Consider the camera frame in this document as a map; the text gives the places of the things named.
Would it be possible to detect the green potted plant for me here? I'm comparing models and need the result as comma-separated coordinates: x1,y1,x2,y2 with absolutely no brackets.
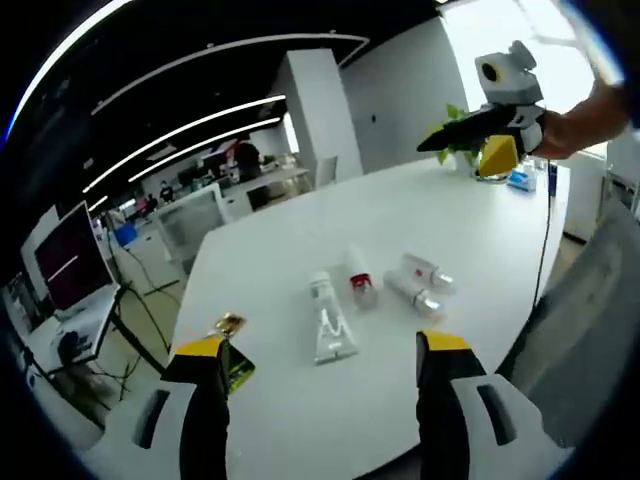
424,102,490,175

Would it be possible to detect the red label skincare bottle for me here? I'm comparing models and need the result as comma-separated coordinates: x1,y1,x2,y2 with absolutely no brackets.
343,244,378,310

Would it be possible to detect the blue plastic bin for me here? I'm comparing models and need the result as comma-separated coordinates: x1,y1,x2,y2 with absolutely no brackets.
113,224,142,250

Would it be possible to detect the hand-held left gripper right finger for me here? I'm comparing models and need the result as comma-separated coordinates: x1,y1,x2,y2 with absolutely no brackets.
414,329,576,480

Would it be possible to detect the white desk with black legs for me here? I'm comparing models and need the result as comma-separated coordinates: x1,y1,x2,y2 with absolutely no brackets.
27,282,174,389

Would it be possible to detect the computer monitor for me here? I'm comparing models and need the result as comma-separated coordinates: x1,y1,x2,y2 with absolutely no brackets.
20,199,120,322

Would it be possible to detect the clear skincare bottle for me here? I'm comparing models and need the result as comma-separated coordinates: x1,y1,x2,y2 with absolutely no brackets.
401,252,457,297

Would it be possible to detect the white counter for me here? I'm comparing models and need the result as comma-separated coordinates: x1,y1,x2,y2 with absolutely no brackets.
234,167,316,214

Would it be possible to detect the blue tissue pack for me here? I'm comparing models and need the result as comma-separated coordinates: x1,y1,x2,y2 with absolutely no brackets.
506,169,537,194

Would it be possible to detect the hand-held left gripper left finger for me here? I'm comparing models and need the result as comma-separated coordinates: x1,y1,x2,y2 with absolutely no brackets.
83,335,232,480

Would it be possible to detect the person's right hand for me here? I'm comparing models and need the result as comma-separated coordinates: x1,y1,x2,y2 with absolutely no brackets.
535,110,576,161

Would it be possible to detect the white skincare tube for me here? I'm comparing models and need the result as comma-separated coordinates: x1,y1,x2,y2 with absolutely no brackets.
306,270,361,367

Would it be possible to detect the silver cap skincare bottle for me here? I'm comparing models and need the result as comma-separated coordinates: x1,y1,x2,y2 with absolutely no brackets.
383,269,444,319

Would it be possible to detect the white cabinet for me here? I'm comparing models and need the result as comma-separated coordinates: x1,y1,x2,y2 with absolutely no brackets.
152,181,237,264

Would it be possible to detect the black cable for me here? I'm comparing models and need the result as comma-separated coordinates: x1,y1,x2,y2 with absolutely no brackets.
531,158,553,307

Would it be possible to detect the green gold cap skincare tube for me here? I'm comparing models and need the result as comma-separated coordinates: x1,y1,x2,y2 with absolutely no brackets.
214,312,257,397

